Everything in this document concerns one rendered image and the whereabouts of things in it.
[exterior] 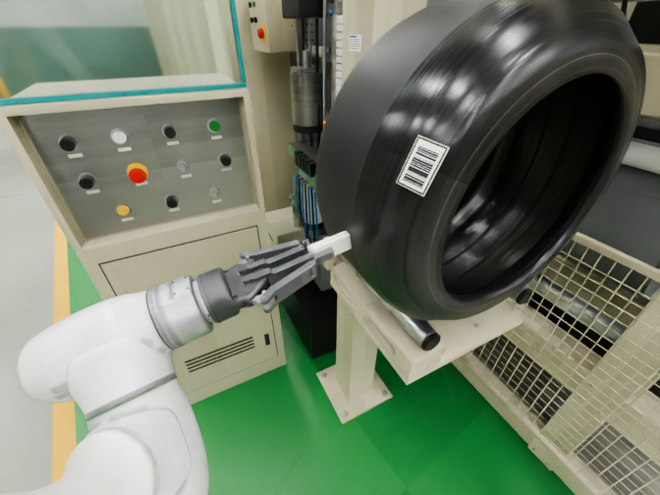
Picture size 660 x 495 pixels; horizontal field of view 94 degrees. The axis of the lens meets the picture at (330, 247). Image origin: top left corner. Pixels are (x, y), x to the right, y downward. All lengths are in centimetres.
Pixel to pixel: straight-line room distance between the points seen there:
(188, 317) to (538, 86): 51
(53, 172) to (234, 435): 116
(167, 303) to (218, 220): 66
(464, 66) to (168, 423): 53
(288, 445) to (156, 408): 111
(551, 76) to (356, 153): 24
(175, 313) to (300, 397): 122
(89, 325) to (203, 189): 68
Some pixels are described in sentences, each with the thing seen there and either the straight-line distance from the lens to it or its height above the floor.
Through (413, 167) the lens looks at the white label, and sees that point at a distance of 39.
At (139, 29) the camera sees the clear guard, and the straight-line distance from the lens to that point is 97.
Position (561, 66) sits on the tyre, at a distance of 49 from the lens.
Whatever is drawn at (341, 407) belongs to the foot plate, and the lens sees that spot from 157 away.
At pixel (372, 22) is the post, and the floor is 142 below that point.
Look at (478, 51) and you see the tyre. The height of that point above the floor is 139.
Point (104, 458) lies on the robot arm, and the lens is 43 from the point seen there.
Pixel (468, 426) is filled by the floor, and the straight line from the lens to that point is 166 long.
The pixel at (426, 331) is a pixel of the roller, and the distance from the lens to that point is 66.
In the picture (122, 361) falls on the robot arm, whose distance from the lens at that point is 45.
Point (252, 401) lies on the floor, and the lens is 164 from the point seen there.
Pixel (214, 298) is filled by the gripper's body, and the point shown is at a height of 112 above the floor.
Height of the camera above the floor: 141
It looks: 36 degrees down
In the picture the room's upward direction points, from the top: straight up
